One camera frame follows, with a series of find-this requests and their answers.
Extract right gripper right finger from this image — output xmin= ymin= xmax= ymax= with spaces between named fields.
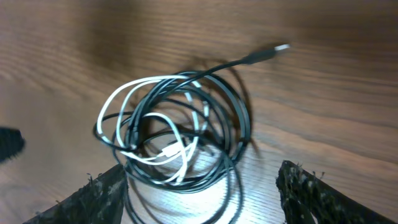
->
xmin=276 ymin=161 xmax=393 ymax=224

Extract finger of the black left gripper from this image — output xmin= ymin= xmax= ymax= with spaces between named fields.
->
xmin=1 ymin=127 xmax=25 ymax=162

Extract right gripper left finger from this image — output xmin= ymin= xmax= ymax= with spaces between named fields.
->
xmin=24 ymin=164 xmax=127 ymax=224

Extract black usb cable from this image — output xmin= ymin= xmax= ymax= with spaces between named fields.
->
xmin=92 ymin=43 xmax=292 ymax=224

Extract white usb cable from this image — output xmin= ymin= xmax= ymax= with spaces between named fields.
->
xmin=96 ymin=74 xmax=211 ymax=186

